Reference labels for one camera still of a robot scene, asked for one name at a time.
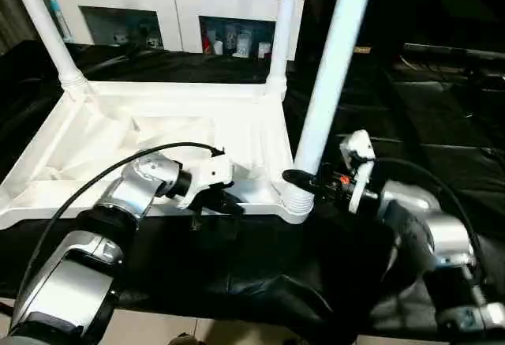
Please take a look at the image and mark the white plastic table top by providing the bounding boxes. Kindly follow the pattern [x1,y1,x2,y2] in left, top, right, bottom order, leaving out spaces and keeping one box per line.
[0,77,315,232]

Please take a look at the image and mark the white plastic table leg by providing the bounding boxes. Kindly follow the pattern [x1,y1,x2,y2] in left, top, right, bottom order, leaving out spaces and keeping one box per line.
[264,0,302,99]
[279,0,380,215]
[5,0,94,99]

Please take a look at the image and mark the black mat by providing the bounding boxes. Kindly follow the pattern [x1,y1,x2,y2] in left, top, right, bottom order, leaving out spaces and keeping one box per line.
[0,41,505,338]

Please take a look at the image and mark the white glass-door cabinet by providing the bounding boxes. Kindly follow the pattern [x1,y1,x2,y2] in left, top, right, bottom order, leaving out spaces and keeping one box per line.
[46,0,309,62]

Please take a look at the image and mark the grey curtain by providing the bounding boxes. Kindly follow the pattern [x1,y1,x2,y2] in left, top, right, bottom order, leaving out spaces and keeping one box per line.
[0,0,40,50]

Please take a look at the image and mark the black metal rail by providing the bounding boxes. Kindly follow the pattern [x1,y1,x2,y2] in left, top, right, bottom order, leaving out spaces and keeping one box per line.
[401,42,505,71]

